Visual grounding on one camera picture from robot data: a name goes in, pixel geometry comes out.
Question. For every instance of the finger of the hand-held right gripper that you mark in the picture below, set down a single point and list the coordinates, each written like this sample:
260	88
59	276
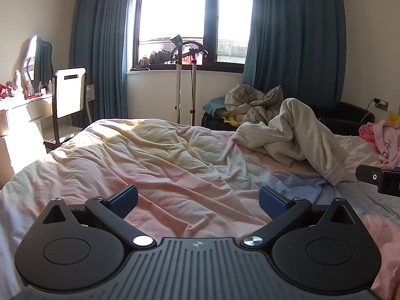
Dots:
372	175

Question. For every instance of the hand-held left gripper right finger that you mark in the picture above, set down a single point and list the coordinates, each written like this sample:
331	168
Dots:
271	202

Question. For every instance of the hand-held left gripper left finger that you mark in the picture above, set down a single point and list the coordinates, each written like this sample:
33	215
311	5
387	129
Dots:
125	200

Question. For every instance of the white pants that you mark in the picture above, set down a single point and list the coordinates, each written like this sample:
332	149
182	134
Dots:
297	131

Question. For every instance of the light pink plush robe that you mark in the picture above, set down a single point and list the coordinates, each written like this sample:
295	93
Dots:
389	140

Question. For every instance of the hot pink knitted cloth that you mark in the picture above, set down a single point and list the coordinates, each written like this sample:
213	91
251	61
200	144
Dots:
368	132

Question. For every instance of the black sofa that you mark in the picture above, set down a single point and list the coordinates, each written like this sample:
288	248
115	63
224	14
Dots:
343	112

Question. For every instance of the pastel bed sheet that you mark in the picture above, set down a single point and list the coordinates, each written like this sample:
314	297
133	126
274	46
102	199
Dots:
187	168

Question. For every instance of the yellow plush toy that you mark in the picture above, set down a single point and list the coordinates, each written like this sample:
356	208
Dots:
231	118

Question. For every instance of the grey quilted jacket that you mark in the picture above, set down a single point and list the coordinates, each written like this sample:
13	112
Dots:
247	103

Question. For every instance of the white backed chair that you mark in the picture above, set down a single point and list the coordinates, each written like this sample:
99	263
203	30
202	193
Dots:
70	90

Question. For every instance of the garment steamer stand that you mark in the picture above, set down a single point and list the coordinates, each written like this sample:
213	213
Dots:
193	93

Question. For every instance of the white vanity table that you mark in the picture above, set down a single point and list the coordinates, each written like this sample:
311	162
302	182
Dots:
22	112

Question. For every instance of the row of small bottles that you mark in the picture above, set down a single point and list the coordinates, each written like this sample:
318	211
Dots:
40	89

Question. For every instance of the dark clutter pile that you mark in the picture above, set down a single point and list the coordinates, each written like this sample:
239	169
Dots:
156	58

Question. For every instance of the blue curtain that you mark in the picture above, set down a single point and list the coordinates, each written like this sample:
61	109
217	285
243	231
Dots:
297	37
100	43

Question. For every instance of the white bottle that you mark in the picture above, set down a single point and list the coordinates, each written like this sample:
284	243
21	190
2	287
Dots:
17	79

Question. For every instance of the wavy framed mirror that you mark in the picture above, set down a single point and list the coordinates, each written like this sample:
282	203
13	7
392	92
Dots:
40	62

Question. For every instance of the red ornaments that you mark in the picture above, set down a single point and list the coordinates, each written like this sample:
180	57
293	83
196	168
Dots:
6	90

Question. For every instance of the dark framed window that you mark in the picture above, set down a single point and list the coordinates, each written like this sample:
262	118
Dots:
175	6

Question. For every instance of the wall power outlet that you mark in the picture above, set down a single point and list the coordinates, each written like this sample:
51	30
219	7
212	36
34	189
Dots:
382	103

